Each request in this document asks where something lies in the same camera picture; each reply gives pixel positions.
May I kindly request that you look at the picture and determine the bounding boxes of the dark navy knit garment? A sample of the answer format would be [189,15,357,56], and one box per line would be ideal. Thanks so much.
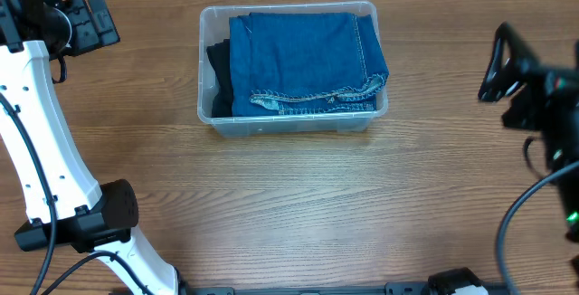
[206,39,234,118]

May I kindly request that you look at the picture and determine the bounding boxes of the blue denim jeans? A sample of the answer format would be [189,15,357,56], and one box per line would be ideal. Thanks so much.
[229,13,389,117]

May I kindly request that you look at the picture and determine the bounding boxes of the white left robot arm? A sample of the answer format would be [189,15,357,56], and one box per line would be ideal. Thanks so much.
[1,0,189,294]

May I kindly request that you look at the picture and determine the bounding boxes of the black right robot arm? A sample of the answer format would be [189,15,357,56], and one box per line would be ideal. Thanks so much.
[421,22,578,294]

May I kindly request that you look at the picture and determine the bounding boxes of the clear plastic storage bin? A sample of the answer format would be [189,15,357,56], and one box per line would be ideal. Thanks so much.
[197,0,388,138]

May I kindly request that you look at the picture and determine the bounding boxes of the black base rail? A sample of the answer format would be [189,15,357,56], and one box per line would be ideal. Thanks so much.
[185,281,434,295]

